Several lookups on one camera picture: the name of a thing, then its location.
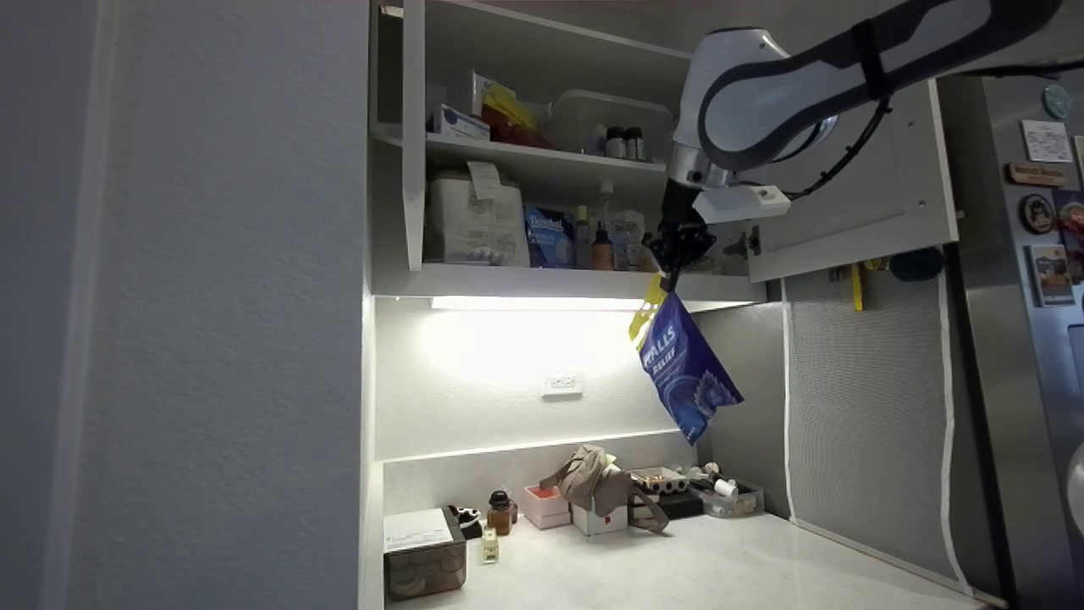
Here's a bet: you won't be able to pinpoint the white thin cable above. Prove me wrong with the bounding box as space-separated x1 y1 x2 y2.
930 267 982 596

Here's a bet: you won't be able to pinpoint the crumpled brown paper bag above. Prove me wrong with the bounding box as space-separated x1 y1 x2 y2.
554 443 638 524

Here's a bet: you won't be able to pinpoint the brown bar magnet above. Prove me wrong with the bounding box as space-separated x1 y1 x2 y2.
1002 161 1076 189

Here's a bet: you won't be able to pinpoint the yellow hanging tool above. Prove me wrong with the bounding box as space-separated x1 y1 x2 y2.
847 258 869 318

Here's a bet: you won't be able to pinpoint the clear plastic container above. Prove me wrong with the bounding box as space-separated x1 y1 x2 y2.
544 89 677 163

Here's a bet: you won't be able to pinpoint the white wall cabinet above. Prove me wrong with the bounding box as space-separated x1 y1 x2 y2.
365 0 761 304

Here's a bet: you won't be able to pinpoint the white wall outlet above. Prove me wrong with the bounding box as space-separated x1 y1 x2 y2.
537 369 585 403

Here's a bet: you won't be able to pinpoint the black small item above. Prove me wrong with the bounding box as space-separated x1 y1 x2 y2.
443 502 487 544

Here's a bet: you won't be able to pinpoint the yellow and red packet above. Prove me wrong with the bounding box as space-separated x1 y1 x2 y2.
463 67 549 151

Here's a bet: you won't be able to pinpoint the blue and white packet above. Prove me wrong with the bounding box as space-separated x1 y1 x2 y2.
632 293 749 448

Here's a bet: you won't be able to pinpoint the yellow clip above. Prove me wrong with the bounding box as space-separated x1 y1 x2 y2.
625 274 670 345

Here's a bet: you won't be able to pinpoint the dark small bottles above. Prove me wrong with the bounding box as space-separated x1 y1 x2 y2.
596 121 650 163

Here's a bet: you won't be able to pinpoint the small blue packet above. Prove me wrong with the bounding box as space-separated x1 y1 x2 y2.
523 208 576 273

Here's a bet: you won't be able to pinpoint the stainless steel refrigerator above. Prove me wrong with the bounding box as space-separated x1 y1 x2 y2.
942 73 1084 610

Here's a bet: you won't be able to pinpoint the framed picture magnet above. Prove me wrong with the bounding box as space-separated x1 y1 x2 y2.
1024 240 1076 308

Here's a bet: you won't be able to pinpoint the round dark magnet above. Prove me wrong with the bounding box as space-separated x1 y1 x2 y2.
1015 189 1058 239

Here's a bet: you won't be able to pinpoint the pink box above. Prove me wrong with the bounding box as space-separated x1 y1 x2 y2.
518 482 576 534

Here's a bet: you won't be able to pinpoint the white panelled cabinet door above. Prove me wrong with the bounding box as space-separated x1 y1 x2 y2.
744 80 963 286
397 0 429 274

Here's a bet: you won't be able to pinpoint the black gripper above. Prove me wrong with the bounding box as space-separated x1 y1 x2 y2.
639 185 718 298

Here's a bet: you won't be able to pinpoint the grey shallow tray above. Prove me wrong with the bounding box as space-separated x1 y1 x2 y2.
697 475 769 524

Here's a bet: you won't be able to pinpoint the under-cabinet light strip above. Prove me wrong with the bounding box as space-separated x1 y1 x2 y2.
426 297 656 315

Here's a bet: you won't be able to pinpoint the brown small bottle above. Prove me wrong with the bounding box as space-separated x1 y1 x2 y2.
485 484 523 538

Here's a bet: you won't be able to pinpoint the small white box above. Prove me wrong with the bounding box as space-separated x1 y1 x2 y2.
429 103 496 146

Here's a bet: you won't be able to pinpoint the dark tray with small items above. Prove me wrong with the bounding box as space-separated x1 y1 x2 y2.
625 461 711 526

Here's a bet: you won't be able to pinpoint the white open box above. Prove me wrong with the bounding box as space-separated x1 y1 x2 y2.
570 502 631 538

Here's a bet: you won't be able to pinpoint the blue round item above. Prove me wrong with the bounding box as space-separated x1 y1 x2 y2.
883 247 950 286

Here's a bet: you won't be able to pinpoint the brown cardboard box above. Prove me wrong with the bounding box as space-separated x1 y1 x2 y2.
379 504 471 605

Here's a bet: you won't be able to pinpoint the white card magnet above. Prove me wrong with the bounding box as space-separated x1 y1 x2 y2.
1021 119 1076 169

